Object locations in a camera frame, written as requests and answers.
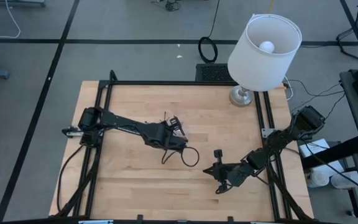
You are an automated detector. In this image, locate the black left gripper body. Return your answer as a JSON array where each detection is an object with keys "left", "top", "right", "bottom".
[{"left": 158, "top": 121, "right": 189, "bottom": 150}]

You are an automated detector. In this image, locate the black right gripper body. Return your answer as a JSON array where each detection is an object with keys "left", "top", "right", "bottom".
[{"left": 220, "top": 161, "right": 257, "bottom": 188}]

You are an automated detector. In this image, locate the clear acrylic organizer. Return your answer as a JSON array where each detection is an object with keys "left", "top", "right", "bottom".
[{"left": 162, "top": 118, "right": 194, "bottom": 141}]

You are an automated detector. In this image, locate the black perforated floor box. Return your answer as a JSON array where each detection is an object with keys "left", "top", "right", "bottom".
[{"left": 195, "top": 63, "right": 235, "bottom": 83}]

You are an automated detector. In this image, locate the white cardboard box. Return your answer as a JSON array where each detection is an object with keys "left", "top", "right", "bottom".
[{"left": 298, "top": 139, "right": 323, "bottom": 160}]

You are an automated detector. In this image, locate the white paper towel roll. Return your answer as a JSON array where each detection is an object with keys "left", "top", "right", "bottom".
[
  {"left": 308, "top": 169, "right": 332, "bottom": 189},
  {"left": 330, "top": 170, "right": 358, "bottom": 190}
]

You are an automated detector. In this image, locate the silver table lamp white shade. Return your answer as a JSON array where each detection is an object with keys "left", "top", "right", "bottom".
[{"left": 227, "top": 13, "right": 303, "bottom": 108}]

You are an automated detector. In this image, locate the black desk crossbar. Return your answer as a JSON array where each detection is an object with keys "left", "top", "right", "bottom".
[{"left": 301, "top": 136, "right": 358, "bottom": 170}]

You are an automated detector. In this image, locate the black looped gripper cable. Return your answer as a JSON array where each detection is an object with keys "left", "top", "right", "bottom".
[
  {"left": 161, "top": 145, "right": 201, "bottom": 168},
  {"left": 214, "top": 183, "right": 241, "bottom": 195}
]

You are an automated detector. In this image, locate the black aluminium table frame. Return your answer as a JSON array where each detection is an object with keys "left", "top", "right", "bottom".
[{"left": 48, "top": 69, "right": 316, "bottom": 224}]

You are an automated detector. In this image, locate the coiled black floor cable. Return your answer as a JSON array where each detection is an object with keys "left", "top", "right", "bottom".
[{"left": 198, "top": 0, "right": 222, "bottom": 65}]

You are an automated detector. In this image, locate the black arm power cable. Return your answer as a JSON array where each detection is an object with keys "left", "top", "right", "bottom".
[
  {"left": 56, "top": 144, "right": 86, "bottom": 216},
  {"left": 303, "top": 139, "right": 358, "bottom": 197}
]

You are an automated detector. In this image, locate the black cable bundle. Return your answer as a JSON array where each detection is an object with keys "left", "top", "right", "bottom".
[{"left": 152, "top": 0, "right": 183, "bottom": 12}]

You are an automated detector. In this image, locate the white floor cable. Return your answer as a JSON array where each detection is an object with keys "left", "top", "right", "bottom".
[{"left": 0, "top": 0, "right": 22, "bottom": 40}]

